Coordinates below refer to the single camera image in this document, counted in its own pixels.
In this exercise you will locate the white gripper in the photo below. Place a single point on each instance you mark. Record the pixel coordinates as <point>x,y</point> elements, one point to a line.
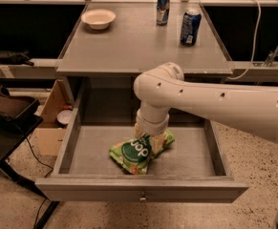
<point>152,125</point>

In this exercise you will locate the green rice chip bag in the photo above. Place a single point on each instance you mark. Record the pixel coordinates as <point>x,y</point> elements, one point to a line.
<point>136,154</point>

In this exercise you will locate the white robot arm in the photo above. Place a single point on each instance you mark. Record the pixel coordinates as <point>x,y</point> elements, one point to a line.
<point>247,117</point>

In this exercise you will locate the open grey top drawer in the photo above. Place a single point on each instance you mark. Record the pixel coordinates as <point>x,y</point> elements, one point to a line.
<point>191,169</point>

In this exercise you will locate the grey cabinet counter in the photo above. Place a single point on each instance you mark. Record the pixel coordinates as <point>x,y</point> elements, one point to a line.
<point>107,61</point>

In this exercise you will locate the white bowl on counter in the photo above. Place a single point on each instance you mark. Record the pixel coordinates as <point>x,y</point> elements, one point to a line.
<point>98,19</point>

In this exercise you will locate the white bowl in box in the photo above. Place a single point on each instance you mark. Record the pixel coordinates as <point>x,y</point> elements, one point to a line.
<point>64,117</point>

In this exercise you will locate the cardboard box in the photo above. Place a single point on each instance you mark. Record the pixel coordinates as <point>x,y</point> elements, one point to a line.
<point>50,133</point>

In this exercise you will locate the dark blue soda can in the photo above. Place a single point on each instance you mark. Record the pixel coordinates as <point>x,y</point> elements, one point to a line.
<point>190,26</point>

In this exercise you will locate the silver blue energy drink can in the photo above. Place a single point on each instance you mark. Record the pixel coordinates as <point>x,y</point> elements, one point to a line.
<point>163,7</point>

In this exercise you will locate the black side table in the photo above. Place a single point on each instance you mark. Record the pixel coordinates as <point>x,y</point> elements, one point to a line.
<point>12,134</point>

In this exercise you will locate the black tray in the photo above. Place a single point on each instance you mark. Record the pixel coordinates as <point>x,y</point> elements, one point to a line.
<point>15,108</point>

